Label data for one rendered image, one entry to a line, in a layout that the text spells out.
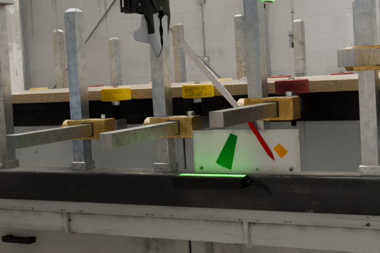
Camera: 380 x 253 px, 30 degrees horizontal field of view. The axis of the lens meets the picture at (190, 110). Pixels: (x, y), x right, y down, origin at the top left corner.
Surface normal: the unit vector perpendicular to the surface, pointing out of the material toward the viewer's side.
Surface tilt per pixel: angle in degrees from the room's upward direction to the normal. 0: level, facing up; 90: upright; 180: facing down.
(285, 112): 90
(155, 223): 90
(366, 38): 90
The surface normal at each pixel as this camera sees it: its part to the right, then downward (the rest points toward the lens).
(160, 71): -0.47, 0.07
